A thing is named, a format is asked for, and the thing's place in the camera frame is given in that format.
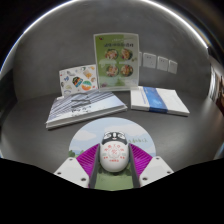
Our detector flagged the white book with blue band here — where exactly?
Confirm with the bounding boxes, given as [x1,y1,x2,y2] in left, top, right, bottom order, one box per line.
[129,85,191,117]

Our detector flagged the large grey striped-cover book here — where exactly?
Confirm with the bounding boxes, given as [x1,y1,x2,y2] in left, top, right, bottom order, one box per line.
[45,90,128,130]

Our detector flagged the green menu in acrylic stand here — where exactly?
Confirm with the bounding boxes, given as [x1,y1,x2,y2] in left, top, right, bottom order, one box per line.
[93,32,140,93]

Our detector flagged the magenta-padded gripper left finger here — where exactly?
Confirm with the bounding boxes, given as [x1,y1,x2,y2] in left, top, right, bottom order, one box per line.
[53,142,101,190]

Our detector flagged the round landscape-print mouse pad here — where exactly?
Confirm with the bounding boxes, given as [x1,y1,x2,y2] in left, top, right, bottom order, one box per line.
[68,116,157,192]

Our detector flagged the white wall sockets group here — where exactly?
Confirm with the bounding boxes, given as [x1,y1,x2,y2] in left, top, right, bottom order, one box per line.
[138,51,179,75]

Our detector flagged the white sticker sheet card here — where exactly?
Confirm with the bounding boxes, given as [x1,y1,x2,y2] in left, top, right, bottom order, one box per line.
[58,63,99,98]

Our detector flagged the white panda-print computer mouse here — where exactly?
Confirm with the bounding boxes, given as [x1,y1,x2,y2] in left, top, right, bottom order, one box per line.
[99,130,129,173]

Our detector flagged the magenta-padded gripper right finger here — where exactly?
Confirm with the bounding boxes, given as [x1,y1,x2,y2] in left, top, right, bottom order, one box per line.
[128,142,175,188]

